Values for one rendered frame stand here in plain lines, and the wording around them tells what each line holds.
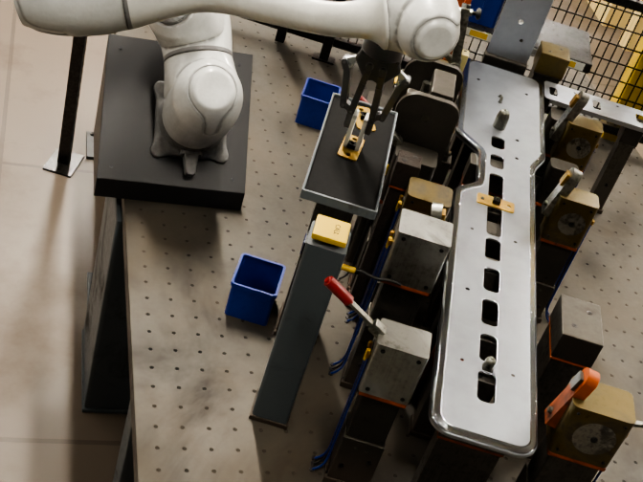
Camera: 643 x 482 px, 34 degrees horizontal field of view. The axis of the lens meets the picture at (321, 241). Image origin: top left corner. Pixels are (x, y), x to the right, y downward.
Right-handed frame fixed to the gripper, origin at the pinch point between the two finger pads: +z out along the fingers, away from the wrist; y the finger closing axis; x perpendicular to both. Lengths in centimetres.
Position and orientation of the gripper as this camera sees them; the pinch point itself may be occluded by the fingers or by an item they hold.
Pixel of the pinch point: (356, 129)
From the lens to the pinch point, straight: 198.5
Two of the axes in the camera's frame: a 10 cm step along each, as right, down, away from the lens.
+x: 2.4, -5.5, 8.0
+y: 9.4, 3.4, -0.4
